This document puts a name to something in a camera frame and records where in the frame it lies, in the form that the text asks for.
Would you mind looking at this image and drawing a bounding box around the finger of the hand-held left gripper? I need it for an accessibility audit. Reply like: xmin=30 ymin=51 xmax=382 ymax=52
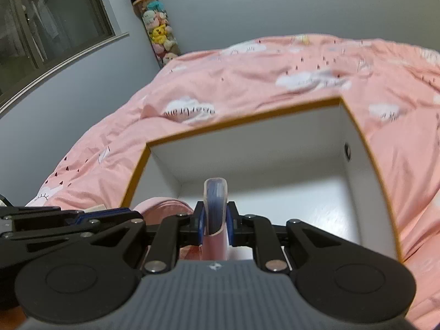
xmin=0 ymin=206 xmax=144 ymax=226
xmin=0 ymin=219 xmax=145 ymax=265

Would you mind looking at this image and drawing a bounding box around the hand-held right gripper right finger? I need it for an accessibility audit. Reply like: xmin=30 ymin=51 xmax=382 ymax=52
xmin=227 ymin=201 xmax=354 ymax=273

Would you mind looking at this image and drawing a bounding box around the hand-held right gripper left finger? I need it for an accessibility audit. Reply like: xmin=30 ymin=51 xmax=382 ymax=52
xmin=89 ymin=201 xmax=207 ymax=276

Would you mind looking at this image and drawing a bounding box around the white box with orange rim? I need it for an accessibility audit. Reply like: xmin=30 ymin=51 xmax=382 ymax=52
xmin=120 ymin=96 xmax=403 ymax=262

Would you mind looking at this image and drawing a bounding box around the pink printed blanket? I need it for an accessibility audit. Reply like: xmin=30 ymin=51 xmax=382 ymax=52
xmin=26 ymin=34 xmax=440 ymax=327

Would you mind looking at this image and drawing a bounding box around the clear tube of plush toys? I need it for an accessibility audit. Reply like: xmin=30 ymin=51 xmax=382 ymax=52
xmin=132 ymin=0 xmax=181 ymax=69

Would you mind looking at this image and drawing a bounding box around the window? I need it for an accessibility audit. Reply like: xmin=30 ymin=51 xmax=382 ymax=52
xmin=0 ymin=0 xmax=129 ymax=114

